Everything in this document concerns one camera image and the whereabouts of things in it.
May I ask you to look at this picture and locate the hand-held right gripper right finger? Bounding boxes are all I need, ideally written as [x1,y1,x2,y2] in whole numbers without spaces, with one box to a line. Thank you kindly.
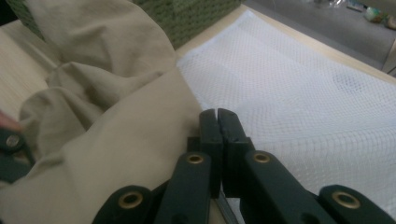
[218,107,255,199]

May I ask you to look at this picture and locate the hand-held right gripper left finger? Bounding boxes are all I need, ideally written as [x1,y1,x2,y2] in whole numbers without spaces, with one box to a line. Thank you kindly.
[187,108,224,199]

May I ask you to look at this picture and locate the white mesh laundry bag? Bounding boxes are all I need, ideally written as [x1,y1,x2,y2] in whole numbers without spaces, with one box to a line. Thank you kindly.
[176,8,396,224]

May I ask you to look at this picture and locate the beige garment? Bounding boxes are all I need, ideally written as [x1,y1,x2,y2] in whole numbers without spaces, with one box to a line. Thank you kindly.
[0,0,204,224]

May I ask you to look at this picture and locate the green woven basket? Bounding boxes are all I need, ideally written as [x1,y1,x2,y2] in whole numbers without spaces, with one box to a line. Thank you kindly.
[6,0,243,51]

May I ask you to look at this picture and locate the light wooden desk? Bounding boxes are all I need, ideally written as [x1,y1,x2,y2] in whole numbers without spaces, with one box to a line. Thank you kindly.
[381,39,396,77]

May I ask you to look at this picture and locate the pale plastic clutter pile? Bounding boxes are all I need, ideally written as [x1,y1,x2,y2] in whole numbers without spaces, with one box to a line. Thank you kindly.
[314,0,396,31]

